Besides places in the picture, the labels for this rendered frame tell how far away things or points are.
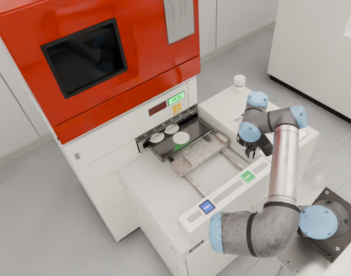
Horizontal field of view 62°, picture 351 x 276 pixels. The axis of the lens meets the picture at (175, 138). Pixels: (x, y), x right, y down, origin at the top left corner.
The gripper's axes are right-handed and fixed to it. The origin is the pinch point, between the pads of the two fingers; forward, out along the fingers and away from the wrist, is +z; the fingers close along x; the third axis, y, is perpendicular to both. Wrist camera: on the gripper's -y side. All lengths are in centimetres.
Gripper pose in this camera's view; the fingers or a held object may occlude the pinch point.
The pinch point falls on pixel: (252, 159)
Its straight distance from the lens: 135.4
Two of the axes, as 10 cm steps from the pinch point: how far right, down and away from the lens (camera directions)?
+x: -8.0, 4.8, -3.5
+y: -5.9, -5.6, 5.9
